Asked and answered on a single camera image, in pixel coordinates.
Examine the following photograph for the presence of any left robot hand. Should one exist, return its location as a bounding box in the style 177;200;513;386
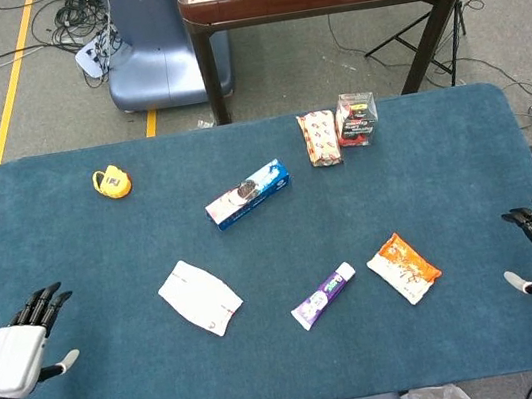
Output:
0;279;89;399

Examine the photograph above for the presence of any white pouch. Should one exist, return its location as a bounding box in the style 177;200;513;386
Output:
153;251;249;347

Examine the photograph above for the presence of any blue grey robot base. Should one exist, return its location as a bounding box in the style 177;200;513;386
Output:
94;0;239;118

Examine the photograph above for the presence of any orange white snack bag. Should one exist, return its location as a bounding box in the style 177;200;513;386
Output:
361;225;448;313

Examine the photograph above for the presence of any yellow tape measure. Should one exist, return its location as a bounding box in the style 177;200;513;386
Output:
89;161;136;203

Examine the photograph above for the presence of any purple toothpaste tube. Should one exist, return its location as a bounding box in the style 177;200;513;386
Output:
283;259;365;335

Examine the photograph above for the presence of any clear box with red items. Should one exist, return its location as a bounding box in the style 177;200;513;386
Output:
331;88;384;151

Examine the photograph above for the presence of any black tripod stand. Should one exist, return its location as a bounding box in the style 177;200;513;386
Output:
355;0;517;101

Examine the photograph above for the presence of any blue table mat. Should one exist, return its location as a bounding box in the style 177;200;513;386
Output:
0;74;532;399

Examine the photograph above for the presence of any blue cookie box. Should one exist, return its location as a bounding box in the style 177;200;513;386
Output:
198;157;298;234

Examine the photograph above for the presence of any white red patterned snack pack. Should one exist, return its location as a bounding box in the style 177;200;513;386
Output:
295;107;345;171

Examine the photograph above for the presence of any white power strip with plugs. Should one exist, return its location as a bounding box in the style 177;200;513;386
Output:
70;22;126;82

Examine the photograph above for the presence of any black cable bundle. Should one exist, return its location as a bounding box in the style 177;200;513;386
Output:
25;0;121;60

